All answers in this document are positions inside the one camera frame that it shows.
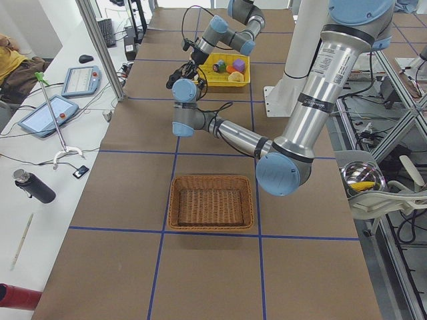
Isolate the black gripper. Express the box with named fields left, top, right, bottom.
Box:
left=191, top=42, right=210, bottom=65
left=165, top=63, right=207, bottom=89

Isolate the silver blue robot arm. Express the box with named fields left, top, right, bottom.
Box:
left=166, top=1, right=394, bottom=196
left=191, top=1, right=265, bottom=65

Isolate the yellow wicker basket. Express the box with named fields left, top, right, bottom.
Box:
left=199, top=53, right=250, bottom=87

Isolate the brown wicker basket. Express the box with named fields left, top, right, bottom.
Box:
left=167, top=175, right=254, bottom=231

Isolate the small blue can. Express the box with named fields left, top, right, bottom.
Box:
left=212, top=59, right=227, bottom=73

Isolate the orange toy carrot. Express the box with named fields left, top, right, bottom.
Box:
left=226, top=65, right=236, bottom=73

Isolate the purple foam cube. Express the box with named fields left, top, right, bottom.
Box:
left=232, top=59, right=246, bottom=73

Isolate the toy croissant bread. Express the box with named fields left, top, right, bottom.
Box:
left=228, top=71, right=245, bottom=83

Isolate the black keyboard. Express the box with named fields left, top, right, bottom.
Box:
left=97, top=19, right=116, bottom=48

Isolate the black computer mouse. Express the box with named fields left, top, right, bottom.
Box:
left=79, top=55, right=94, bottom=64

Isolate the teach pendant tablet upper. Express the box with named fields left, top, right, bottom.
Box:
left=61, top=66, right=101, bottom=98

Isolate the teach pendant tablet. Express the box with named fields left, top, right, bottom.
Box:
left=61, top=66, right=101, bottom=98
left=18, top=95, right=78, bottom=138

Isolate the small black phone device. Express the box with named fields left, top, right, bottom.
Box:
left=73, top=165, right=89, bottom=179

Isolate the reacher grabber tool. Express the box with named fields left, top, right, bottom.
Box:
left=35, top=72, right=84, bottom=170

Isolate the teach pendant tablet lower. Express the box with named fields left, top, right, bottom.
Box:
left=18, top=95, right=78, bottom=138

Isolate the seated person in yellow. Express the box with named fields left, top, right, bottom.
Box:
left=1, top=34, right=50, bottom=104

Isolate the black water bottle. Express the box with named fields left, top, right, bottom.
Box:
left=13, top=169, right=56, bottom=203

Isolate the steel bowl with corn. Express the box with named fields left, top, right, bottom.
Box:
left=341, top=161, right=386, bottom=197

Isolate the white pen stick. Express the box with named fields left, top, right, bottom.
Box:
left=10, top=213, right=34, bottom=271

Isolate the red cylinder object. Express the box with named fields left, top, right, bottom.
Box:
left=1, top=283, right=42, bottom=311

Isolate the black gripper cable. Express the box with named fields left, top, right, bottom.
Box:
left=181, top=5, right=221, bottom=51

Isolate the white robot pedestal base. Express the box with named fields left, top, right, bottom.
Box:
left=264, top=0, right=329, bottom=117

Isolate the aluminium frame post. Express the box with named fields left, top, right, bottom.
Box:
left=75, top=0, right=125, bottom=102

